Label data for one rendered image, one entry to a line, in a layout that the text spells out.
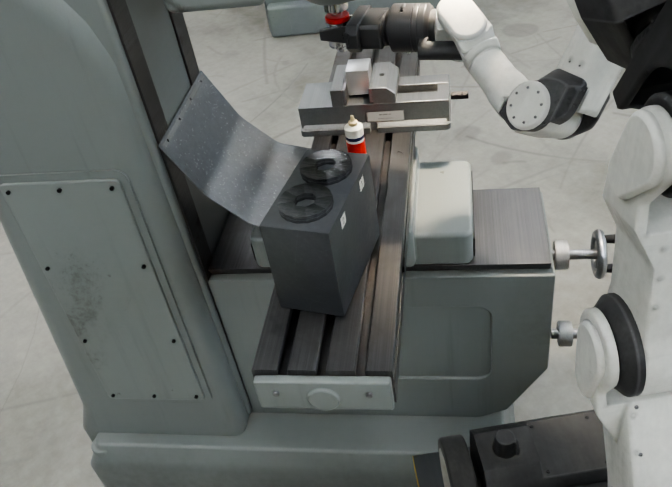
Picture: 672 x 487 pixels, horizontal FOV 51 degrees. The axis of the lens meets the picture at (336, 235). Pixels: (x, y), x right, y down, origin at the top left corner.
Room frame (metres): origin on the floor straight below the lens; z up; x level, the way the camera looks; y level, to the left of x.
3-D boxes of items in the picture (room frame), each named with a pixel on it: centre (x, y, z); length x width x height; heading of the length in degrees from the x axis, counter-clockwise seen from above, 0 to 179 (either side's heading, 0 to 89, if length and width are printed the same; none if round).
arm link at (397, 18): (1.26, -0.16, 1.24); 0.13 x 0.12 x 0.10; 156
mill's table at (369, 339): (1.31, -0.08, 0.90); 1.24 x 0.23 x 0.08; 166
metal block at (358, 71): (1.47, -0.12, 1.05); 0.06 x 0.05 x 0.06; 166
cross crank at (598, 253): (1.18, -0.56, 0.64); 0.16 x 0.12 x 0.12; 76
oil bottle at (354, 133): (1.30, -0.08, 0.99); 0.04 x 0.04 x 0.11
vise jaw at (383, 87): (1.46, -0.17, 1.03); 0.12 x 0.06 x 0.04; 166
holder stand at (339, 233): (0.96, 0.02, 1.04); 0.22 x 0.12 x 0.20; 155
